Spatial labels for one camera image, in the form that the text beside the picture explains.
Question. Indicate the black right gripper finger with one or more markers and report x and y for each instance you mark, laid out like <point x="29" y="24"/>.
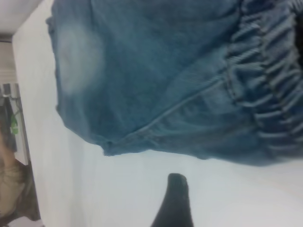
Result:
<point x="176" y="203"/>

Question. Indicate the blue denim shorts basketball print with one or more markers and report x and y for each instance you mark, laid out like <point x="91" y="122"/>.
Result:
<point x="165" y="75"/>

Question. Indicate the brown-haired person head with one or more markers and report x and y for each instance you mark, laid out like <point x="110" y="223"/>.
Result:
<point x="13" y="184"/>

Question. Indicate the green tag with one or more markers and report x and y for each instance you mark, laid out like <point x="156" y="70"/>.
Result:
<point x="14" y="125"/>

